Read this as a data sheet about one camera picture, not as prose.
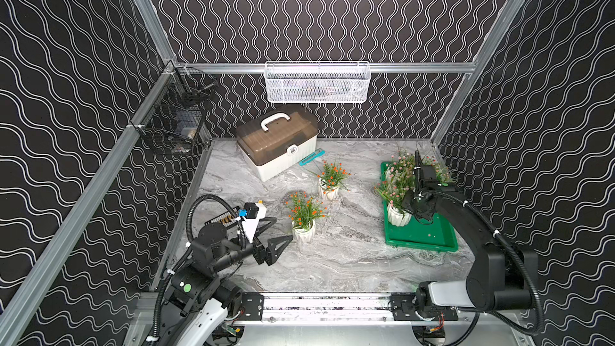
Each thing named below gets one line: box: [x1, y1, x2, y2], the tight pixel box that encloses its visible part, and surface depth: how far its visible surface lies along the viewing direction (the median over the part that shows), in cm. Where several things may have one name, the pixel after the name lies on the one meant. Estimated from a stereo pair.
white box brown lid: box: [235, 112, 320, 182], surface depth 100 cm
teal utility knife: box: [298, 148, 326, 167], surface depth 115 cm
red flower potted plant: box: [317, 160, 352, 201], surface depth 94 cm
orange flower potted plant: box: [283, 191, 330, 245], surface depth 85 cm
